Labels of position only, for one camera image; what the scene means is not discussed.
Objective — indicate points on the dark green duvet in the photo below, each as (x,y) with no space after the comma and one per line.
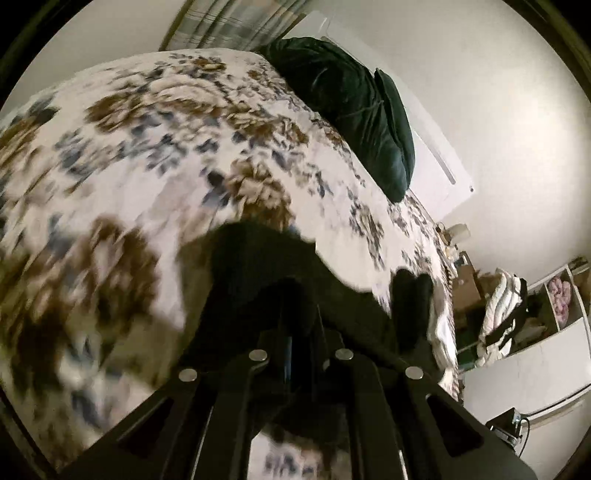
(332,92)

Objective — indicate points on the brown striped bed cover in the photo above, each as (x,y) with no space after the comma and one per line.
(447,281)

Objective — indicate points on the white wardrobe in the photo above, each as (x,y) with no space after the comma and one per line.
(531,364)

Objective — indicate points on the plaid curtain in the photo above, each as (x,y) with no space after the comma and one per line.
(231,18)

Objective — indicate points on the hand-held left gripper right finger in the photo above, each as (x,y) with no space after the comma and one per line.
(355,392)

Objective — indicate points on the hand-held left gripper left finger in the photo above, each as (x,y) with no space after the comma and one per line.
(238,392)

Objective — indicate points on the black garment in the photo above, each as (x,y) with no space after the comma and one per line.
(258,263)

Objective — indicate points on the black electronic device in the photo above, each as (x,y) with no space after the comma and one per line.
(505,422)

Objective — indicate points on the white headboard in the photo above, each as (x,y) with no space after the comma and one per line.
(434,138)

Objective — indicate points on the dark green pillow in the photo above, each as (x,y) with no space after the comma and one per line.
(397,124)

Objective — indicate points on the black white-striped jacket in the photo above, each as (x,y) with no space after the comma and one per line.
(519,300)

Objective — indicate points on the green storage box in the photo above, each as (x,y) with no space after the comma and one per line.
(466,356)

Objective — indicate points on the large cardboard box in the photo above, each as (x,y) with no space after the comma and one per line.
(466,286)

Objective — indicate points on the pink blanket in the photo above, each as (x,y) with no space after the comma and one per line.
(561,290)

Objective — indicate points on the floral printed blanket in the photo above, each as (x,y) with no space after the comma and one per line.
(138,161)

